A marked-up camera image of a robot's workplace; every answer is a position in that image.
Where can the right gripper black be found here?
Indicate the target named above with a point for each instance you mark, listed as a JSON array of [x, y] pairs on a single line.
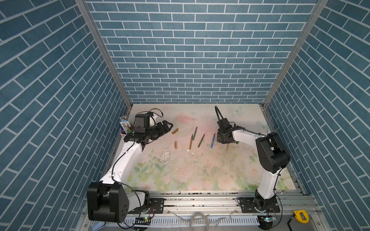
[[218, 138]]

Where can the brown pen left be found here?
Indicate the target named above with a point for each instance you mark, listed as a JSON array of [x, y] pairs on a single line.
[[191, 141]]

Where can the blue pen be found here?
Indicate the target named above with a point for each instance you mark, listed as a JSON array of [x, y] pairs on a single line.
[[213, 140]]

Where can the yellow tape measure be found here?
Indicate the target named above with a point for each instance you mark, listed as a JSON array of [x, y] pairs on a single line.
[[301, 216]]

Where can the box in pen cup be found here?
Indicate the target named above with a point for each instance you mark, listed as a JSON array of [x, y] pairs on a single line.
[[124, 121]]

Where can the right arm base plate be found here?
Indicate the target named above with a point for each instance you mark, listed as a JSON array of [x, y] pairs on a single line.
[[258, 205]]

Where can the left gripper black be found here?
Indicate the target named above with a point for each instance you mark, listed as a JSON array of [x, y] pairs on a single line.
[[158, 125]]

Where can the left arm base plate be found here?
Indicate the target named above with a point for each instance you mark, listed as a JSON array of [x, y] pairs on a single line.
[[155, 206]]

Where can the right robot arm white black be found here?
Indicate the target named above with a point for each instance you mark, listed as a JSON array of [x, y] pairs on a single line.
[[273, 156]]

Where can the aluminium rail frame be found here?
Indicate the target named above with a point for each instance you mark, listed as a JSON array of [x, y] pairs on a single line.
[[216, 211]]

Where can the pink pen holder cup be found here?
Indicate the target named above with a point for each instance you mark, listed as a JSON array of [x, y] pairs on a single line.
[[125, 131]]

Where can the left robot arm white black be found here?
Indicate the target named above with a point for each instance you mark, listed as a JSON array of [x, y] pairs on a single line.
[[111, 199]]

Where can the light green pen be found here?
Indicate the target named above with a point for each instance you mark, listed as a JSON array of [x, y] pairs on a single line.
[[201, 140]]

